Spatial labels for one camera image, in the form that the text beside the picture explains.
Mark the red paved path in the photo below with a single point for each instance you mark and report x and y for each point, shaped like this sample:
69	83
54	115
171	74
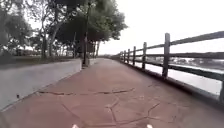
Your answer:
106	86

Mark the row of trees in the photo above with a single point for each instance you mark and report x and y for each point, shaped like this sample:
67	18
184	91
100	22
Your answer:
66	23

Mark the robot's own part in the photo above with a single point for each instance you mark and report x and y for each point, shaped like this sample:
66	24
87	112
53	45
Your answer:
149	126
75	126

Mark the grass strip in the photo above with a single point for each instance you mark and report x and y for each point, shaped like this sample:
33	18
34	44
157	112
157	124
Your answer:
26	61

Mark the pale water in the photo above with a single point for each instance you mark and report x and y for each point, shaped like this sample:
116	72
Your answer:
200	80

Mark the dark lamp post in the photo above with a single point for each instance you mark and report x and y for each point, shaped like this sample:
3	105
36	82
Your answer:
86	36

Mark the wooden rail fence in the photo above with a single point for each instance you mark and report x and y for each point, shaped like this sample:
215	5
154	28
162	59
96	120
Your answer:
166	55

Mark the grey concrete low wall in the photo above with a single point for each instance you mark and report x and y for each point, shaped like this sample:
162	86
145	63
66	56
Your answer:
30	80

